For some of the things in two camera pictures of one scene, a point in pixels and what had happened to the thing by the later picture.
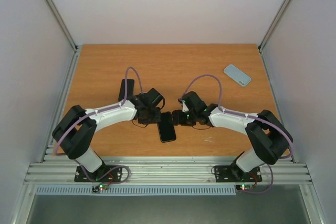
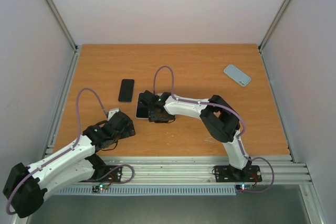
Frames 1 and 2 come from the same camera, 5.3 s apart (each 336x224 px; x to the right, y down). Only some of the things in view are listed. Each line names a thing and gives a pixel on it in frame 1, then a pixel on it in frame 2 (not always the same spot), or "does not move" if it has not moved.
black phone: (130, 88) does not move
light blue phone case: (237, 75) does not move
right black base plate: (233, 173) does not move
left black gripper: (156, 120) -> (126, 133)
